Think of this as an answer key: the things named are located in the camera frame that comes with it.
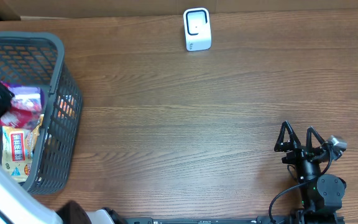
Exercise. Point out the white barcode scanner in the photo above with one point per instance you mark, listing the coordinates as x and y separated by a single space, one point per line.
197 29

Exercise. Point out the grey plastic basket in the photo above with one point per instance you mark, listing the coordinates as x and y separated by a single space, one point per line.
38 59

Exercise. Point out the red purple snack packet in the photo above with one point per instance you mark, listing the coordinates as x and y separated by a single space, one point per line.
26 106

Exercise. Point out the white yellow snack bag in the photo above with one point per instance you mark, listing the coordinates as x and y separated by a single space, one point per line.
18 150

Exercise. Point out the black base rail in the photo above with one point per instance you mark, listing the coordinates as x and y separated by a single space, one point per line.
197 221

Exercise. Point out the orange white snack packet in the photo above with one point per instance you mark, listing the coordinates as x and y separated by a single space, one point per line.
66 104

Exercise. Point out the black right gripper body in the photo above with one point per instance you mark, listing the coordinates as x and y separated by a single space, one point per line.
299 155

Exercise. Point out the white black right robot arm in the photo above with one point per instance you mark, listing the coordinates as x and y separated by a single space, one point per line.
321 192

